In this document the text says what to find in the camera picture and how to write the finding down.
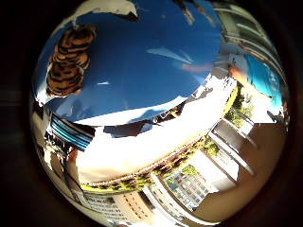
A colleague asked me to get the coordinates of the person in teal shirt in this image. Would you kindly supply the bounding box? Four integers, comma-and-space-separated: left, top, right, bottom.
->
229, 52, 287, 124

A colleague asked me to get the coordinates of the white window frame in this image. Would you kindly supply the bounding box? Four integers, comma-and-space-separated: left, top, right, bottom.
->
214, 1, 285, 77

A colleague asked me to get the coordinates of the tiger striped plush toy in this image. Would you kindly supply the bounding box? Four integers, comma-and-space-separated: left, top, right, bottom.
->
45, 24, 98, 98

